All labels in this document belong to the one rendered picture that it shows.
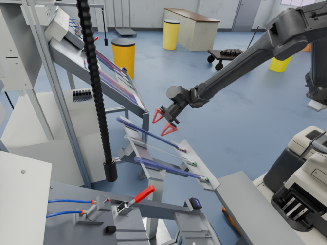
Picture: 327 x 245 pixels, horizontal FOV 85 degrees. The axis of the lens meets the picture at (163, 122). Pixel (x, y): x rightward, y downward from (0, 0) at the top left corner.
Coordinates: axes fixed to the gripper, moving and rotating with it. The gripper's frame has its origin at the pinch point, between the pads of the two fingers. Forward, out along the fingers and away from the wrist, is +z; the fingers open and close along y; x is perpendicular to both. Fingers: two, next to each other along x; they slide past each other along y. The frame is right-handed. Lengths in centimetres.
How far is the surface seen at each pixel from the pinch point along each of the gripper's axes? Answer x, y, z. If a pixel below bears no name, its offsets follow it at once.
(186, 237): 0.4, 42.5, 13.7
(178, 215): 3.1, 34.7, 13.6
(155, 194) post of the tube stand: 18.1, 13.8, 28.0
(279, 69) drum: 369, -188, -213
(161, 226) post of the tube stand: 67, 9, 67
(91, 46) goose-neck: -54, 39, -18
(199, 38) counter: 271, -378, -161
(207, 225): 19.6, 39.7, 13.1
